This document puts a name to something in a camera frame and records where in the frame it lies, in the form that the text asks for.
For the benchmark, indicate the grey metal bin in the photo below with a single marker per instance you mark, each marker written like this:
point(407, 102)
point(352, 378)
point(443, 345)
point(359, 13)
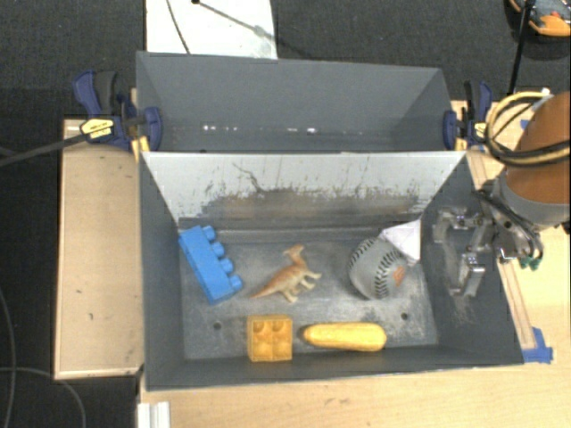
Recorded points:
point(285, 105)

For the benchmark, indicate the white crumpled paper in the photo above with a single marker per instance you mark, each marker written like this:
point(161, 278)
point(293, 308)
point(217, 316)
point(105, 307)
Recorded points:
point(408, 239)

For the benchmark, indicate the pale wood board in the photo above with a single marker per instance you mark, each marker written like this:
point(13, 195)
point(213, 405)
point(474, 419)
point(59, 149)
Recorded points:
point(100, 248)

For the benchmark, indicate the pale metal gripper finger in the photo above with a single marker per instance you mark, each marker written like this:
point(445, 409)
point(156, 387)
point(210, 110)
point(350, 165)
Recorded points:
point(449, 224)
point(473, 274)

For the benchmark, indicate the grey baseball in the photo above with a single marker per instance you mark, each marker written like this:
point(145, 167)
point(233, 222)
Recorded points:
point(374, 270)

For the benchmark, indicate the blue toy building brick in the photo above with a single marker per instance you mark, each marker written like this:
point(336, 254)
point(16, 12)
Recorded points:
point(207, 265)

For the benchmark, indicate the yellow toy bread roll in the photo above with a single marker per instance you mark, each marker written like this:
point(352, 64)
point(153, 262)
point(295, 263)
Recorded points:
point(345, 337)

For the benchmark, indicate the orange toy building brick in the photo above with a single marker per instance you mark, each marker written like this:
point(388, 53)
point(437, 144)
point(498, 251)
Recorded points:
point(270, 339)

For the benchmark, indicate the orange toy dinosaur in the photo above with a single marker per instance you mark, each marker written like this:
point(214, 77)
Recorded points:
point(285, 279)

